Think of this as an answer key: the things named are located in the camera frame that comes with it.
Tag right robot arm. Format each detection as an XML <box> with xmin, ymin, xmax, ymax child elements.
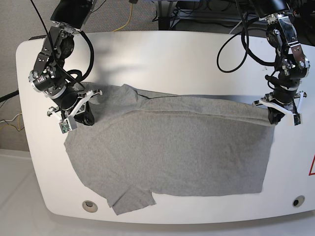
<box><xmin>29</xmin><ymin>0</ymin><xmax>102</xmax><ymax>133</ymax></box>

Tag black bar behind table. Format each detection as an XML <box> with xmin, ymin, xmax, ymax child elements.
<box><xmin>29</xmin><ymin>35</ymin><xmax>46</xmax><ymax>40</ymax></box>

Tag aluminium frame rail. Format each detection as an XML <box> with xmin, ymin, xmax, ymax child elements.
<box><xmin>169</xmin><ymin>11</ymin><xmax>295</xmax><ymax>41</ymax></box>

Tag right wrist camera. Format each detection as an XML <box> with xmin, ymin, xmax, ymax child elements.
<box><xmin>59</xmin><ymin>116</ymin><xmax>77</xmax><ymax>134</ymax></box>

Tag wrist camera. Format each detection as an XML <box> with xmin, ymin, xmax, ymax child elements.
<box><xmin>289</xmin><ymin>113</ymin><xmax>302</xmax><ymax>126</ymax></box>
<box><xmin>59</xmin><ymin>116</ymin><xmax>77</xmax><ymax>134</ymax></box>

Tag red triangle sticker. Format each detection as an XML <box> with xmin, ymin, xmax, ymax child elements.
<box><xmin>309</xmin><ymin>156</ymin><xmax>315</xmax><ymax>176</ymax></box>

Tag black table mount hole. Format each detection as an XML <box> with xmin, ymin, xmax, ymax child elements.
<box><xmin>292</xmin><ymin>195</ymin><xmax>305</xmax><ymax>207</ymax></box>

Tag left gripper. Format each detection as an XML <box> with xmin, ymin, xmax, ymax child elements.
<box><xmin>252</xmin><ymin>87</ymin><xmax>307</xmax><ymax>125</ymax></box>

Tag black table leg post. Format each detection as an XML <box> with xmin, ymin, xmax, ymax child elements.
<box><xmin>158</xmin><ymin>16</ymin><xmax>171</xmax><ymax>31</ymax></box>

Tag yellow cable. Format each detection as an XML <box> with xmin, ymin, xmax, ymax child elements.
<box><xmin>112</xmin><ymin>4</ymin><xmax>133</xmax><ymax>32</ymax></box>

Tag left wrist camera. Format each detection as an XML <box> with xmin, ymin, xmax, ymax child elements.
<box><xmin>289</xmin><ymin>113</ymin><xmax>302</xmax><ymax>126</ymax></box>

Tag grey table grommet hole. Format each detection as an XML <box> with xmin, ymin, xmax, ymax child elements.
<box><xmin>82</xmin><ymin>201</ymin><xmax>98</xmax><ymax>213</ymax></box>

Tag grey T-shirt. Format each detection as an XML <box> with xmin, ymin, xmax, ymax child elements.
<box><xmin>64</xmin><ymin>85</ymin><xmax>275</xmax><ymax>215</ymax></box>

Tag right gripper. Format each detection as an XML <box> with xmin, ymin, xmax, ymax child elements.
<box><xmin>47</xmin><ymin>87</ymin><xmax>102</xmax><ymax>126</ymax></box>

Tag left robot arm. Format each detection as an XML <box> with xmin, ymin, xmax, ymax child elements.
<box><xmin>235</xmin><ymin>0</ymin><xmax>310</xmax><ymax>126</ymax></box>

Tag white and yellow floor cables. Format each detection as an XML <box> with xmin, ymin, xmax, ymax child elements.
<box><xmin>0</xmin><ymin>113</ymin><xmax>24</xmax><ymax>132</ymax></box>

